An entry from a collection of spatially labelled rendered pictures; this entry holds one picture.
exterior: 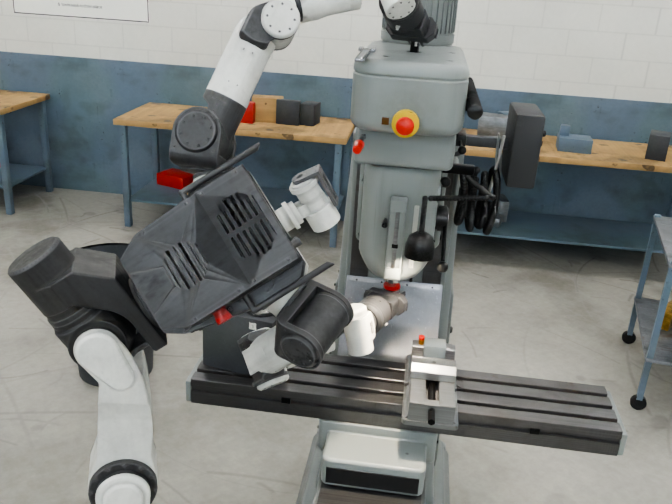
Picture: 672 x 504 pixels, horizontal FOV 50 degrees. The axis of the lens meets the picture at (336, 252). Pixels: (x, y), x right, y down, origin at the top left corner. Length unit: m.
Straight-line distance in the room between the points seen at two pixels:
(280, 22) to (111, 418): 0.87
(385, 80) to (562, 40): 4.57
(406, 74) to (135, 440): 0.97
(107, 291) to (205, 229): 0.24
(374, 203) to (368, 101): 0.31
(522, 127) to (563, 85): 4.10
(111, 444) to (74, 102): 5.43
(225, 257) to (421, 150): 0.64
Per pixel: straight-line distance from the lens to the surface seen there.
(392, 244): 1.79
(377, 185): 1.79
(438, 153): 1.72
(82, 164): 6.95
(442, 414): 1.93
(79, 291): 1.42
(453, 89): 1.61
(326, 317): 1.40
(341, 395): 2.04
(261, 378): 1.60
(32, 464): 3.47
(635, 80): 6.26
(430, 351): 2.03
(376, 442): 2.06
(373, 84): 1.60
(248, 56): 1.49
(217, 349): 2.11
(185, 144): 1.42
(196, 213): 1.30
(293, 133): 5.42
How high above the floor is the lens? 2.08
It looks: 22 degrees down
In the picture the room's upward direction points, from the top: 4 degrees clockwise
